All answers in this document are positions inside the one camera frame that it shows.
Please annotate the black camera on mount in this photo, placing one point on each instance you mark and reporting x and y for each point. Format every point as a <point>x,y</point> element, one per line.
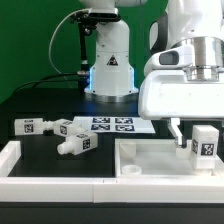
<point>96,15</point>

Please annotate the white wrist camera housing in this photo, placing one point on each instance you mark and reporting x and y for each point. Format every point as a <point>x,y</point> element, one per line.
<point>176,58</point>

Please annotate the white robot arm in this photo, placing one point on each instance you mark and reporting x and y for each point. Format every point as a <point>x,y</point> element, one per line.
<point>199,23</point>

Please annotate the white U-shaped obstacle fence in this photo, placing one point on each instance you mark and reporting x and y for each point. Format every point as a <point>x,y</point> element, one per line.
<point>197,189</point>

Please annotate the paper sheet with tags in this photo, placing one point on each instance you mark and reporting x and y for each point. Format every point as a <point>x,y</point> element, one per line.
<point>115,124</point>

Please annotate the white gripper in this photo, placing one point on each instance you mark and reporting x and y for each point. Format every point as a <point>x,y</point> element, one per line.
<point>168,94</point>

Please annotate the white square tabletop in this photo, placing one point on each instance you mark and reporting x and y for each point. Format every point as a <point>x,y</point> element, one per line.
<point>161,158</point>

